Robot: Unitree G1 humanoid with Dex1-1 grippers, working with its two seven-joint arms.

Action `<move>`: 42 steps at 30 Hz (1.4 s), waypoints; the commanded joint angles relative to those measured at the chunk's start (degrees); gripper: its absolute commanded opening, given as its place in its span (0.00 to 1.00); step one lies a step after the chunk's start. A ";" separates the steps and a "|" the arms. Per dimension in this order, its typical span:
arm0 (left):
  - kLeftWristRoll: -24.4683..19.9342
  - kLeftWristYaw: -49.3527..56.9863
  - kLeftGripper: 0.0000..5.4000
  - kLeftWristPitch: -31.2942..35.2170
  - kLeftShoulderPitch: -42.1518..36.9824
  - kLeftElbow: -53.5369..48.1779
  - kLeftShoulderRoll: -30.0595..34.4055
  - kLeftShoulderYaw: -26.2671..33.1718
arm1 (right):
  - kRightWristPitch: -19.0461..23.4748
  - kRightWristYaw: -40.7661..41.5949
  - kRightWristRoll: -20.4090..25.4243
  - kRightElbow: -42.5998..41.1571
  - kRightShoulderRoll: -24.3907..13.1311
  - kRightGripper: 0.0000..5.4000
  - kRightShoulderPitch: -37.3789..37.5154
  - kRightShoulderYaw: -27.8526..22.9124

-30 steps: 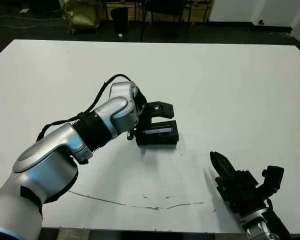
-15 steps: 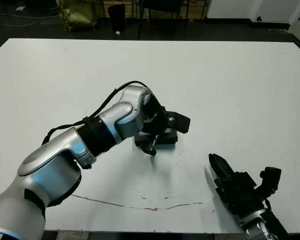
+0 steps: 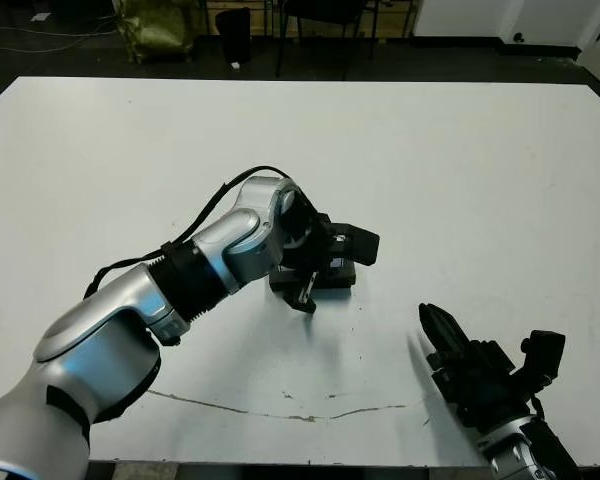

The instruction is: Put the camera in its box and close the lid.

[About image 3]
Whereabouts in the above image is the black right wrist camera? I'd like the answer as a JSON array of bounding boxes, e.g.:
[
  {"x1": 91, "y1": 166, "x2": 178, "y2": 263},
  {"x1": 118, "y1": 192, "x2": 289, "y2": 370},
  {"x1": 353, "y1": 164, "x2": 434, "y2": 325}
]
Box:
[{"x1": 519, "y1": 329, "x2": 567, "y2": 396}]

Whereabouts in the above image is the black waste bin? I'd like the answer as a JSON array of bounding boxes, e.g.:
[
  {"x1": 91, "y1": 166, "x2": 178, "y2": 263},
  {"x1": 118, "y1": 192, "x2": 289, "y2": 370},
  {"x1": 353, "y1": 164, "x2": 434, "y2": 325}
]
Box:
[{"x1": 214, "y1": 8, "x2": 254, "y2": 66}]

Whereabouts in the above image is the yellow-green sack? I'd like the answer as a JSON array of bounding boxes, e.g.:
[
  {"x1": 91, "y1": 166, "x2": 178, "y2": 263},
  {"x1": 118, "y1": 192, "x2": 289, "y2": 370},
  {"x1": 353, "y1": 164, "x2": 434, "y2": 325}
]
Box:
[{"x1": 117, "y1": 0, "x2": 196, "y2": 64}]

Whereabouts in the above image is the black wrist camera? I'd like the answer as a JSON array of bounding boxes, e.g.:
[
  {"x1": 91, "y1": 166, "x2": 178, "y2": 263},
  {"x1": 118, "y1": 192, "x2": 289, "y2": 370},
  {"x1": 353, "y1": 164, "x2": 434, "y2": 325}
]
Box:
[
  {"x1": 519, "y1": 329, "x2": 567, "y2": 396},
  {"x1": 329, "y1": 224, "x2": 381, "y2": 266}
]

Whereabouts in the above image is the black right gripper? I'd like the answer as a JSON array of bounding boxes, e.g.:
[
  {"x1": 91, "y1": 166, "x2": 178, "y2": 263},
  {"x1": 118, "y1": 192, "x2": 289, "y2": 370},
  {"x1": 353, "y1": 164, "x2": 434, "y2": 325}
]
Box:
[{"x1": 418, "y1": 302, "x2": 536, "y2": 430}]

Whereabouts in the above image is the black box lid purple stripe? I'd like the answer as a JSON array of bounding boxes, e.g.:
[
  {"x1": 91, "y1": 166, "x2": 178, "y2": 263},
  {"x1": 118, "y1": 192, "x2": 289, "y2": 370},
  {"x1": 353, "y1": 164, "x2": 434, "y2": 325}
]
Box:
[{"x1": 269, "y1": 257, "x2": 357, "y2": 292}]

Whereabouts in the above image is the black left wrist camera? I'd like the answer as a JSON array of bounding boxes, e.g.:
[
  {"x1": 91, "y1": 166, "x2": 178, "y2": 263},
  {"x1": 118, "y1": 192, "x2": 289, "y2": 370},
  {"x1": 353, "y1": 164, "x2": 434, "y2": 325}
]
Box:
[{"x1": 329, "y1": 224, "x2": 381, "y2": 266}]

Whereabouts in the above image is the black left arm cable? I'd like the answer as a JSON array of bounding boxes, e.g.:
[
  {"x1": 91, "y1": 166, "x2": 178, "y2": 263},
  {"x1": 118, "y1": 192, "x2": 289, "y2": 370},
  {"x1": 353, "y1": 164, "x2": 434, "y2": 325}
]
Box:
[{"x1": 82, "y1": 164, "x2": 291, "y2": 301}]

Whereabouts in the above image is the thin light floor cable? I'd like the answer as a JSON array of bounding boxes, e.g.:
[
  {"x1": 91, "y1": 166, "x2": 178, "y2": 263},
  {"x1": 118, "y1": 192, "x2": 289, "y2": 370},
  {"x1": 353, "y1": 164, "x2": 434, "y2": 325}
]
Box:
[{"x1": 0, "y1": 27, "x2": 121, "y2": 51}]

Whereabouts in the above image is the black metal chair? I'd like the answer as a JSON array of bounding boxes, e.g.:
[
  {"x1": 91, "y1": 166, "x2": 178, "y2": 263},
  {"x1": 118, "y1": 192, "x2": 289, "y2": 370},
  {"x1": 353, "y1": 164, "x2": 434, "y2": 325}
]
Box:
[{"x1": 277, "y1": 0, "x2": 379, "y2": 81}]

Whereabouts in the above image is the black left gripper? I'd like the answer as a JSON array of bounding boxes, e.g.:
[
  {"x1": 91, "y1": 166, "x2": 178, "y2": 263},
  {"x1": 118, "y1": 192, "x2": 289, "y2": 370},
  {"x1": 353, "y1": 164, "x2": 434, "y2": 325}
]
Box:
[{"x1": 274, "y1": 209, "x2": 354, "y2": 315}]

